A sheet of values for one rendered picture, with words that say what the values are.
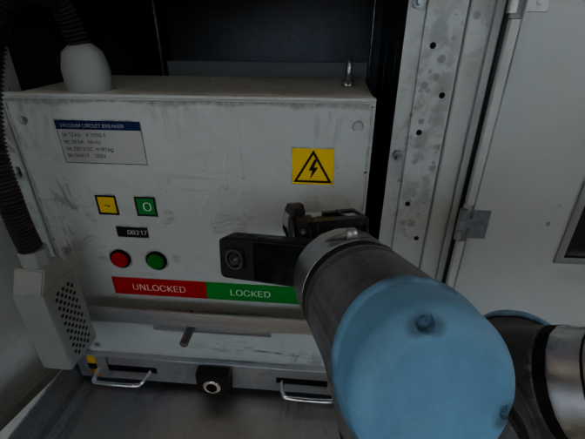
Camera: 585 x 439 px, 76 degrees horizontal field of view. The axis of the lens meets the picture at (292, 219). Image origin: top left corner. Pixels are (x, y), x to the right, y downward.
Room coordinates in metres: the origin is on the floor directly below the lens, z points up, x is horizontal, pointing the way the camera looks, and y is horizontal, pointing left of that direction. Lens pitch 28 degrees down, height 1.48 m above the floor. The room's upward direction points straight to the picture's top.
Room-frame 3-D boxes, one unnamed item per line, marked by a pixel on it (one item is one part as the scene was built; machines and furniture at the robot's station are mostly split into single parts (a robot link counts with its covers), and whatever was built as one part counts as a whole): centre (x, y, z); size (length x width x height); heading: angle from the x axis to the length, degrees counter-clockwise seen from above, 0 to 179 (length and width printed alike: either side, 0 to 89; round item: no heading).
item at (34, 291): (0.44, 0.36, 1.09); 0.08 x 0.05 x 0.17; 175
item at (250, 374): (0.50, 0.14, 0.89); 0.54 x 0.05 x 0.06; 85
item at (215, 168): (0.49, 0.14, 1.15); 0.48 x 0.01 x 0.48; 85
